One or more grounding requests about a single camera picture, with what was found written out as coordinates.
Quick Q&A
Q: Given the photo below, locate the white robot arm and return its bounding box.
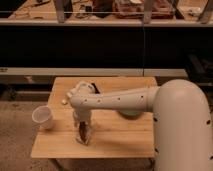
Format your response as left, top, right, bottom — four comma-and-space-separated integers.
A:
68, 79, 213, 171

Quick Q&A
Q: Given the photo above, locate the wooden table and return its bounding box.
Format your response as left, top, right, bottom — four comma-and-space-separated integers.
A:
31, 77, 154, 159

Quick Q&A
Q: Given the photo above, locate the white paper cup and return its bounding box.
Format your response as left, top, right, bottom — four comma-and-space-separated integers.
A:
32, 106, 54, 130

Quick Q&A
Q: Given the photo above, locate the green bowl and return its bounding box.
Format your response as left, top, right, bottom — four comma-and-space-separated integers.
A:
118, 110, 141, 118

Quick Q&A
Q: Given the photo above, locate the background workbench shelf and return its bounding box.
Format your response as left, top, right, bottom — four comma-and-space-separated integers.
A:
0, 0, 213, 27

